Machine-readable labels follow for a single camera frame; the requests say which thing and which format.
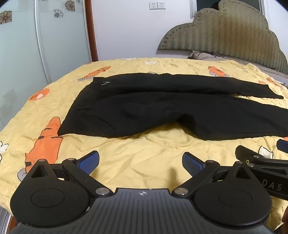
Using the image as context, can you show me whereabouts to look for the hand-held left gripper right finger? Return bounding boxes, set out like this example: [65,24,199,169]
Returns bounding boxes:
[172,152,262,199]

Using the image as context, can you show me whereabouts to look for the black pants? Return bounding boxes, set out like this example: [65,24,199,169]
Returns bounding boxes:
[57,72,288,141]

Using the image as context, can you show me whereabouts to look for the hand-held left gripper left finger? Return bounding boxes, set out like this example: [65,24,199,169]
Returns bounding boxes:
[24,150,114,198]

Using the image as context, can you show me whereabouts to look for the patterned grey pillow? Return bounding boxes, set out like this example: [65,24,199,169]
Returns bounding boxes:
[187,50,248,64]

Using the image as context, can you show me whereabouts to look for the brown wooden door frame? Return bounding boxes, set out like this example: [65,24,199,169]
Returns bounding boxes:
[82,0,99,62]

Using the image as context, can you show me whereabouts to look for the person's right forearm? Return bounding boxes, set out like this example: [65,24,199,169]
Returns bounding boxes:
[281,206,288,234]

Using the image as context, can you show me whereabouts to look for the frosted glass door with flowers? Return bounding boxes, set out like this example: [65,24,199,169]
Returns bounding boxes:
[0,0,93,133]

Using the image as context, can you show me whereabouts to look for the grey bed sheet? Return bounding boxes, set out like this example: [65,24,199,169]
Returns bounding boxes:
[245,60,288,78]

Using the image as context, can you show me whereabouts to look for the olive padded headboard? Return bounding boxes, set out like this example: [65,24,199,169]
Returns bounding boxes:
[156,0,288,75]

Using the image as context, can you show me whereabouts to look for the yellow blanket with orange print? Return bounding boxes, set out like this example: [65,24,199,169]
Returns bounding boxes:
[0,57,288,234]

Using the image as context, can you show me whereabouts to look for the dark window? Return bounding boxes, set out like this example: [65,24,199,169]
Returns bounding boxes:
[190,0,270,19]

